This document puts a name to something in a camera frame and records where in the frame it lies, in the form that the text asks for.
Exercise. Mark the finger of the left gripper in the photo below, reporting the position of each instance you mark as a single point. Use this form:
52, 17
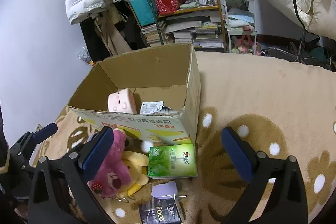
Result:
22, 150

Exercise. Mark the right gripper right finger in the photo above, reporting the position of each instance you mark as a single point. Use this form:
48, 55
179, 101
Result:
287, 202

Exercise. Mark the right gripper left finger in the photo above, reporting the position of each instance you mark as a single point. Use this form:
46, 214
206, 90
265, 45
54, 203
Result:
59, 189

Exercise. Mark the pink bear plush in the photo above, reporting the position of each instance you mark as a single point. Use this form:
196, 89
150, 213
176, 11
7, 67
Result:
113, 173

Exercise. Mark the yellow dog plush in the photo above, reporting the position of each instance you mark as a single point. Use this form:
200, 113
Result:
136, 163

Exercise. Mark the black face tissue pack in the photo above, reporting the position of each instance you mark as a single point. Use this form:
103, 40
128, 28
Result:
161, 211

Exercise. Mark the pink swirl roll plush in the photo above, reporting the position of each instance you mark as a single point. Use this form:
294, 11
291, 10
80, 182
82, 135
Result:
122, 102

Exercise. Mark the green tissue pack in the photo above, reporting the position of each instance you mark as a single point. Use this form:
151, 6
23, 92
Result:
172, 161

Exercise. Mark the brown patterned blanket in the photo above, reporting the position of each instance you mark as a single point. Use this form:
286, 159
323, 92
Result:
279, 107

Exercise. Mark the lilac small pouch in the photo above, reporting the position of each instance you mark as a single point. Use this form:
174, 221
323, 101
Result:
166, 190

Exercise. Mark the snack plastic bag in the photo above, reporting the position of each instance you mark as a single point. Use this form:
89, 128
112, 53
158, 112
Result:
84, 55

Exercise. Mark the beige trench coat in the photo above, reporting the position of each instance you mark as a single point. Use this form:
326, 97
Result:
105, 24

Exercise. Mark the cardboard box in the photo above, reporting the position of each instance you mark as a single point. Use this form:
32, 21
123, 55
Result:
166, 85

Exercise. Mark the teal bag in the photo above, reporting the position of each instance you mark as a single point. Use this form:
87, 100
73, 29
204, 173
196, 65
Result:
143, 12

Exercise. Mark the stack of books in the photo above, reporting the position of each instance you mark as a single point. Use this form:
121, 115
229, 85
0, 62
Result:
203, 29

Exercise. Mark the white trolley cart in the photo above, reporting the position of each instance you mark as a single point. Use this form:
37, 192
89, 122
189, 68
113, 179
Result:
241, 25

